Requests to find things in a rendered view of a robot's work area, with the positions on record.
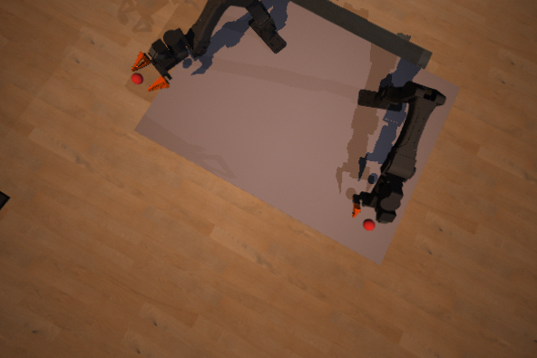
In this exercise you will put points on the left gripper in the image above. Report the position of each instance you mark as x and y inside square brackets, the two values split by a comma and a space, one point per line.
[357, 198]

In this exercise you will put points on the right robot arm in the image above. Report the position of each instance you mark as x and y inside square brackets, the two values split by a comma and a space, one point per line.
[198, 37]

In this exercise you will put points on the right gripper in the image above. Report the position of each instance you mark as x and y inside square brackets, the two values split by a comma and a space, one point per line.
[161, 82]

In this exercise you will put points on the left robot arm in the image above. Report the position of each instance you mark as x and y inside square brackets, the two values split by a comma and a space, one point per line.
[399, 165]

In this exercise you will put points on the red sphere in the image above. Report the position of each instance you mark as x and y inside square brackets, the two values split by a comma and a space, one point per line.
[137, 78]
[369, 224]

